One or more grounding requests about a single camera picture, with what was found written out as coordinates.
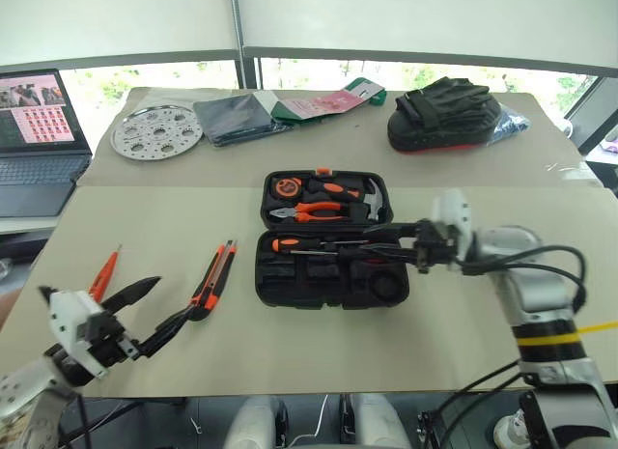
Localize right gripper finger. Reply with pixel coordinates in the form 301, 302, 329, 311
361, 219, 420, 241
336, 243, 418, 267

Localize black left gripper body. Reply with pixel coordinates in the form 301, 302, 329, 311
76, 309, 147, 370

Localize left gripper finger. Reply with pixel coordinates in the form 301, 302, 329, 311
100, 275, 163, 317
137, 304, 195, 361

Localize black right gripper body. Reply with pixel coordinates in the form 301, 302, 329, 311
409, 219, 461, 275

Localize orange test pen screwdriver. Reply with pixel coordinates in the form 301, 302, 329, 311
88, 244, 124, 304

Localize orange black utility knife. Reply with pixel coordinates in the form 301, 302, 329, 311
188, 239, 239, 323

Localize black plastic tool case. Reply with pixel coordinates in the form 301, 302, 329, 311
254, 167, 411, 312

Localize steel claw hammer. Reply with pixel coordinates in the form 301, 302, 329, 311
348, 178, 388, 224

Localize thin black screwdriver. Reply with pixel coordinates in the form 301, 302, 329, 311
288, 246, 345, 257

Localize black boxing pad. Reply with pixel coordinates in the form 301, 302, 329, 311
385, 77, 504, 155

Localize orange black tape measure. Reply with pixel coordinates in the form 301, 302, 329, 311
268, 176, 303, 200

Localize white rounded shell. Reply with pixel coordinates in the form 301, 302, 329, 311
225, 394, 291, 449
351, 392, 412, 449

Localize pink paper card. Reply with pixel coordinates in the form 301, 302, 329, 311
289, 88, 369, 118

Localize green white fabric package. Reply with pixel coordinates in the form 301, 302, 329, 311
253, 76, 388, 127

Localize blue plastic bag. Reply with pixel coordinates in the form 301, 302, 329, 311
487, 104, 532, 147

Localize perforated round metal plate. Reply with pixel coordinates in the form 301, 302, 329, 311
110, 103, 202, 163

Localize open laptop computer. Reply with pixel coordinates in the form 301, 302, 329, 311
0, 68, 94, 219

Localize dark blue folded cloth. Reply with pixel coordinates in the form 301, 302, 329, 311
192, 93, 292, 148

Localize white sneaker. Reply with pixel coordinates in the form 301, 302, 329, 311
492, 408, 528, 449

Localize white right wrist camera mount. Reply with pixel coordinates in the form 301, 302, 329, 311
431, 187, 472, 272

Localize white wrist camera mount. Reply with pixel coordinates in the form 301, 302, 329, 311
38, 286, 110, 379
431, 187, 472, 272

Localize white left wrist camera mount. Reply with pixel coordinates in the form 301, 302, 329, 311
38, 286, 110, 379

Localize orange black ratchet handle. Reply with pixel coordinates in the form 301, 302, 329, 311
303, 177, 364, 205

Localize orange handled pliers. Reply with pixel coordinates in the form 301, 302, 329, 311
268, 200, 356, 225

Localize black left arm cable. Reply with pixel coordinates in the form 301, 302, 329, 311
70, 394, 96, 449

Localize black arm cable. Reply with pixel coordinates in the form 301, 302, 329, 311
458, 244, 589, 318
70, 394, 96, 449

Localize orange handled screwdriver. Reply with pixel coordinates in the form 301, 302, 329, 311
269, 236, 371, 254

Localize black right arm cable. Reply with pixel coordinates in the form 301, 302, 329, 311
458, 244, 589, 318

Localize yellow strap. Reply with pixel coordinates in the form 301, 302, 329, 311
515, 322, 618, 349

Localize thin white cable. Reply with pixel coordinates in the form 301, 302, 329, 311
288, 394, 330, 448

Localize grey window frame post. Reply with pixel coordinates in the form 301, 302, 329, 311
228, 0, 258, 91

